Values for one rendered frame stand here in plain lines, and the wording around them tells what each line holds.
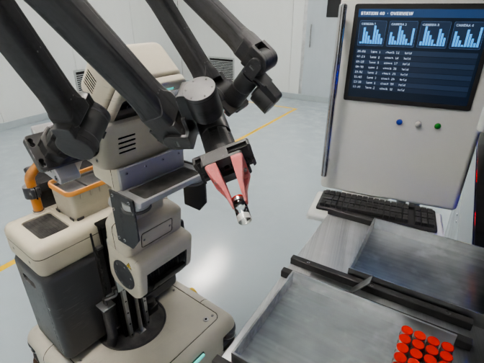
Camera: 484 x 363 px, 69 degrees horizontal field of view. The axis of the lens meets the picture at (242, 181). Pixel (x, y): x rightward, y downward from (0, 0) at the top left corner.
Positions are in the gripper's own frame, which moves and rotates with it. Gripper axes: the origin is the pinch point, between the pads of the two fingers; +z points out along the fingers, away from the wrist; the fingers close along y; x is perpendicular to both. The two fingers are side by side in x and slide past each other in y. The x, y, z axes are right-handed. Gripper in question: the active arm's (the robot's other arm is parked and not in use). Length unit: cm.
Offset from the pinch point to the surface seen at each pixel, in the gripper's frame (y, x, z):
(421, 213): 54, 72, -13
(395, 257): 31, 47, 4
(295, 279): 4.4, 35.0, 4.4
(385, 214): 42, 69, -16
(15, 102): -258, 218, -406
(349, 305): 13.3, 34.9, 13.9
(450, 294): 36, 42, 18
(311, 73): 161, 373, -415
